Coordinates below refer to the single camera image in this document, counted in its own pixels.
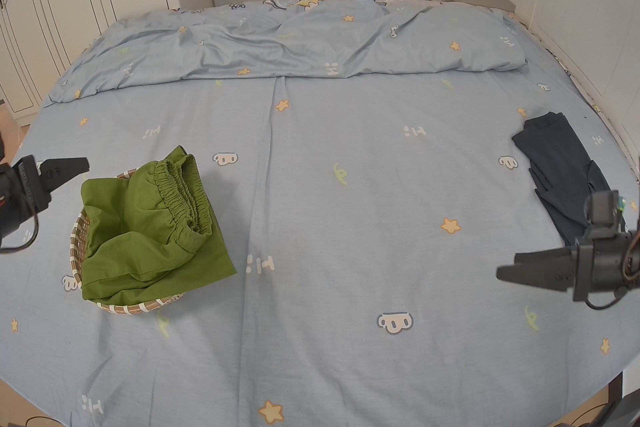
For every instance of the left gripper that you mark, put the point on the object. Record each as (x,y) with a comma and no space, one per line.
(22,195)

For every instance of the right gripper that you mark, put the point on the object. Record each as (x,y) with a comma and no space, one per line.
(600,265)

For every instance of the green shorts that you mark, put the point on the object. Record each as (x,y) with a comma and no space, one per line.
(150,215)

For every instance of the round woven basket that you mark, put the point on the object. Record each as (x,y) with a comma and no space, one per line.
(79,255)

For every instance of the dark blue garment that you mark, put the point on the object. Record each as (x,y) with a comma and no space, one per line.
(560,165)

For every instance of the pale blue quilt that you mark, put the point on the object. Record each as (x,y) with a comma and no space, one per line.
(325,44)

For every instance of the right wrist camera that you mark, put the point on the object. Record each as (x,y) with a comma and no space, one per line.
(602,210)

